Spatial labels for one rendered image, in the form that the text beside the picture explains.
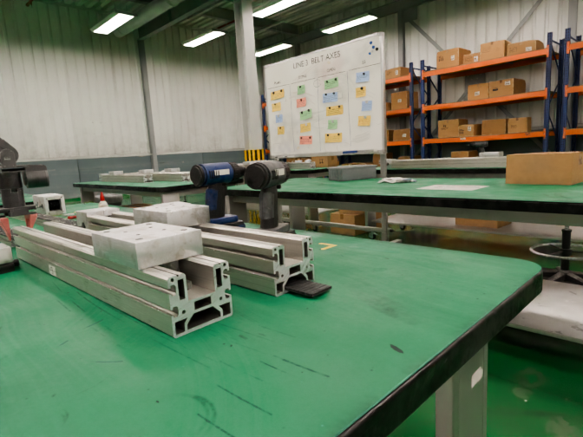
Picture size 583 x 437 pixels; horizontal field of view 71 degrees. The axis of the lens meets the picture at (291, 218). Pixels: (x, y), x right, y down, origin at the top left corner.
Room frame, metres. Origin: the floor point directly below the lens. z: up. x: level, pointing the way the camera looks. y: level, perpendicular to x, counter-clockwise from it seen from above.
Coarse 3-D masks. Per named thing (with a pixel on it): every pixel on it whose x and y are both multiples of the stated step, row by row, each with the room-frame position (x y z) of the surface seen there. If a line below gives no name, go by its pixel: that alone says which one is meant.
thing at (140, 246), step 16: (144, 224) 0.73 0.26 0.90; (160, 224) 0.72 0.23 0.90; (96, 240) 0.66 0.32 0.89; (112, 240) 0.62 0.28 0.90; (128, 240) 0.58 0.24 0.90; (144, 240) 0.58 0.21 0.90; (160, 240) 0.59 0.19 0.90; (176, 240) 0.61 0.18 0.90; (192, 240) 0.63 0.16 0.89; (96, 256) 0.67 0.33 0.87; (112, 256) 0.62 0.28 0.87; (128, 256) 0.58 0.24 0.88; (144, 256) 0.57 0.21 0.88; (160, 256) 0.59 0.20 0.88; (176, 256) 0.61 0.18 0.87; (192, 256) 0.63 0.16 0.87
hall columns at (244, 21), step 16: (240, 0) 9.30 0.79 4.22; (240, 16) 9.45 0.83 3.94; (240, 32) 9.46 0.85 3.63; (240, 48) 9.44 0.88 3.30; (240, 64) 9.42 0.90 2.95; (240, 80) 9.40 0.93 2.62; (256, 80) 9.36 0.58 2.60; (240, 96) 9.39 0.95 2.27; (256, 96) 9.34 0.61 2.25; (256, 112) 9.32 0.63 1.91; (256, 128) 9.29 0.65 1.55; (256, 144) 9.27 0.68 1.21
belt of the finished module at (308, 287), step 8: (288, 280) 0.71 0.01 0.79; (296, 280) 0.71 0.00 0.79; (304, 280) 0.70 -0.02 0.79; (288, 288) 0.67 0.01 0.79; (296, 288) 0.66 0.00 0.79; (304, 288) 0.66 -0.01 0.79; (312, 288) 0.66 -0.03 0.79; (320, 288) 0.66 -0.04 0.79; (328, 288) 0.66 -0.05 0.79; (312, 296) 0.63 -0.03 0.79
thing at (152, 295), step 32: (64, 224) 1.07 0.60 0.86; (32, 256) 0.97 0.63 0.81; (64, 256) 0.80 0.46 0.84; (96, 288) 0.69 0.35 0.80; (128, 288) 0.60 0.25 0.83; (160, 288) 0.55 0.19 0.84; (192, 288) 0.59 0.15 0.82; (224, 288) 0.58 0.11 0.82; (160, 320) 0.54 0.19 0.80; (192, 320) 0.56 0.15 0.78
